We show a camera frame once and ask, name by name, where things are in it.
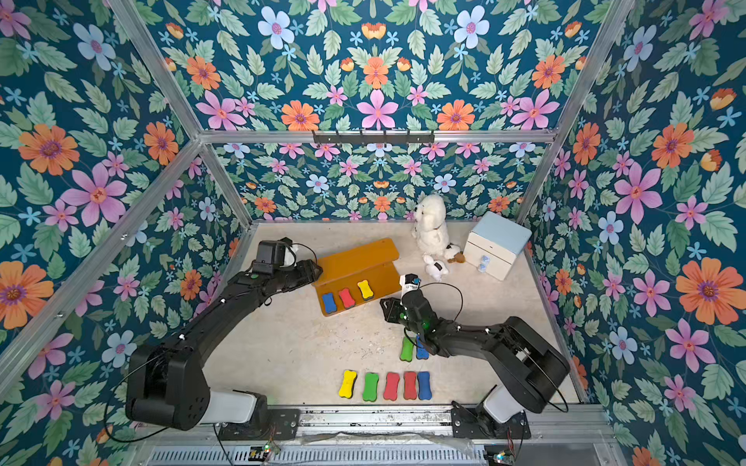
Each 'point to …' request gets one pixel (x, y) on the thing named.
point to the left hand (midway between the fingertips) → (319, 269)
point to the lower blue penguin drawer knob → (482, 267)
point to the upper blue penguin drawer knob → (484, 258)
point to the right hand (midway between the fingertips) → (382, 301)
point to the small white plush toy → (434, 268)
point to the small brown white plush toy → (454, 253)
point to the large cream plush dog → (430, 229)
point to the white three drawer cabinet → (500, 240)
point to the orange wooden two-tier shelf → (357, 276)
